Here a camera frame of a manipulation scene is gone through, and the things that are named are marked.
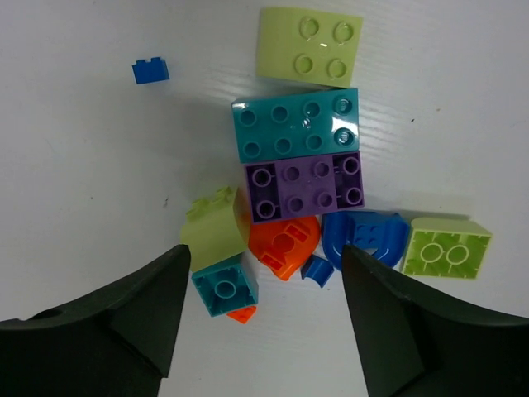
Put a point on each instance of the small blue lego brick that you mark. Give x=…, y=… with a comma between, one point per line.
x=150, y=71

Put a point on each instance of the light green 2x2 lego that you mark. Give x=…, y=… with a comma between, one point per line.
x=445, y=247

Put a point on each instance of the teal 2x2 lego brick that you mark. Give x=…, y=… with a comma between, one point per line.
x=227, y=286

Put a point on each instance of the blue arch lego piece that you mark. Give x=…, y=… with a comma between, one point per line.
x=385, y=234

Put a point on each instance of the small orange lego piece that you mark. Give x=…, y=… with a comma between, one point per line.
x=243, y=315

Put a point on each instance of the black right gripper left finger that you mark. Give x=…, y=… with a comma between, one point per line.
x=115, y=341

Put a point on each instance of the light green arch lego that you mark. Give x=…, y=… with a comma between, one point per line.
x=216, y=227

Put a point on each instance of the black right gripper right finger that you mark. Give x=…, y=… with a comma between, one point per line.
x=414, y=340

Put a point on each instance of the teal 2x4 lego brick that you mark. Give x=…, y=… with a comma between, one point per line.
x=282, y=127

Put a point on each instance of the orange round lego piece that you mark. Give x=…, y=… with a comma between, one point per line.
x=284, y=246

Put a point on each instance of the small blue curved lego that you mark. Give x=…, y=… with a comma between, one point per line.
x=317, y=269

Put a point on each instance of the light green curved lego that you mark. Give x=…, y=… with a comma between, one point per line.
x=307, y=45

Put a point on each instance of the purple 2x4 lego brick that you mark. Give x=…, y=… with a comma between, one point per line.
x=304, y=186

